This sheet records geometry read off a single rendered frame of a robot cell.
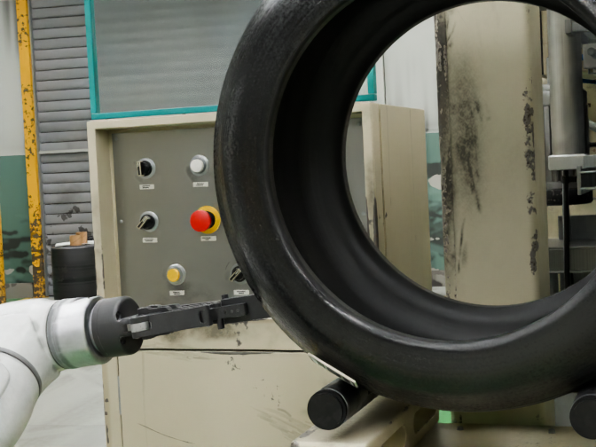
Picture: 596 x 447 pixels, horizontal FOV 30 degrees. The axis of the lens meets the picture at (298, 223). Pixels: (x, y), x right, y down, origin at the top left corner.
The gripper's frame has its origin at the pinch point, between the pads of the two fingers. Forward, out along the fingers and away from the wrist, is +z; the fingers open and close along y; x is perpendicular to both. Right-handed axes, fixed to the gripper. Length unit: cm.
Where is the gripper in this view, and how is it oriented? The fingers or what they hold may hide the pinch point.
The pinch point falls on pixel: (250, 307)
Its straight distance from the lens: 135.2
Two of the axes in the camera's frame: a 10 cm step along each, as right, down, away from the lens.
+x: 1.7, 9.9, 0.0
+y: 3.3, -0.6, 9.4
